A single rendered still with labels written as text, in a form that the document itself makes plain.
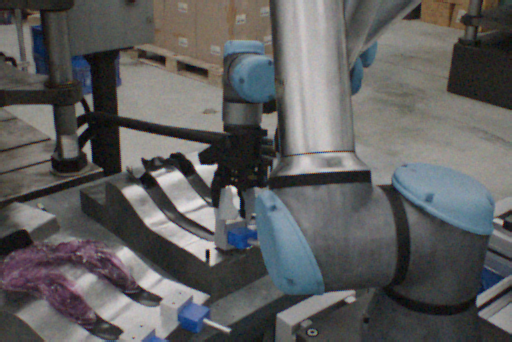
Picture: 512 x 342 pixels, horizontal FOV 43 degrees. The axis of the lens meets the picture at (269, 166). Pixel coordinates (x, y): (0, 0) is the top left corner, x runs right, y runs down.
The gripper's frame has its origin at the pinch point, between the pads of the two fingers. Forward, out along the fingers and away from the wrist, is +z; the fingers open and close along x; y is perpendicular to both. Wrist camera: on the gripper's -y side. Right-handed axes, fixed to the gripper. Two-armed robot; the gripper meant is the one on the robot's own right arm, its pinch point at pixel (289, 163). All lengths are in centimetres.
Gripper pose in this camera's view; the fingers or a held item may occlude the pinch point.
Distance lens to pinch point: 152.2
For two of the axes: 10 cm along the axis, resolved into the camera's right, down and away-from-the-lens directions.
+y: 7.0, 3.2, -6.4
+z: -0.4, 9.1, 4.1
